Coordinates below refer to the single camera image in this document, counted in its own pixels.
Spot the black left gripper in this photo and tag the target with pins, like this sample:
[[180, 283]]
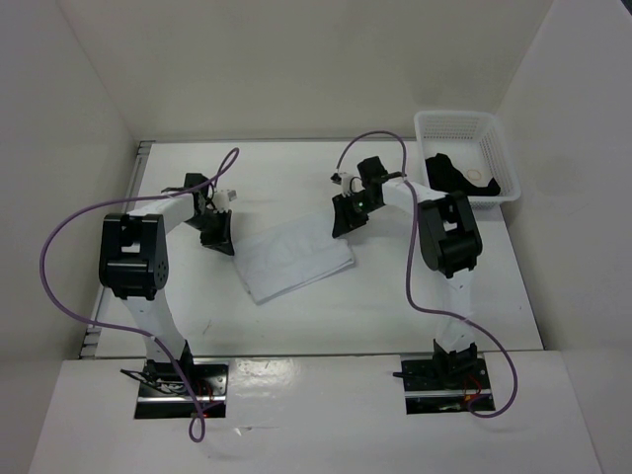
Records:
[[221, 241]]

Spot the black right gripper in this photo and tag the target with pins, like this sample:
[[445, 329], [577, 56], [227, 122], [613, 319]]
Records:
[[345, 220]]

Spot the white skirt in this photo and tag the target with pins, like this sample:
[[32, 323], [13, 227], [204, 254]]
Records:
[[289, 256]]

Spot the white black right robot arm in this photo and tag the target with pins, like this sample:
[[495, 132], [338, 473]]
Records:
[[445, 230]]

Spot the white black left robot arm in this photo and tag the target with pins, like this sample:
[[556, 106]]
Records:
[[134, 266]]

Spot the black skirt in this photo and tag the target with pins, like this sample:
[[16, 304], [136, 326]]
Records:
[[444, 177]]

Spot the white plastic laundry basket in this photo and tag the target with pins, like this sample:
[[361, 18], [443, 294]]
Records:
[[476, 146]]

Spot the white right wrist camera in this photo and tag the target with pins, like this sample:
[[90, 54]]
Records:
[[345, 181]]

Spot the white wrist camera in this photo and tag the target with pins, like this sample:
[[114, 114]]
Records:
[[221, 200], [345, 181]]

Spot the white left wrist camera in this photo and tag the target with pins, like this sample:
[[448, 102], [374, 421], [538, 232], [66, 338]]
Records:
[[221, 200]]

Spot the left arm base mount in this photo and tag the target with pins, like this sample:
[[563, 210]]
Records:
[[164, 397]]

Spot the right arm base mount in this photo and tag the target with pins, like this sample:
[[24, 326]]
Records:
[[427, 393]]

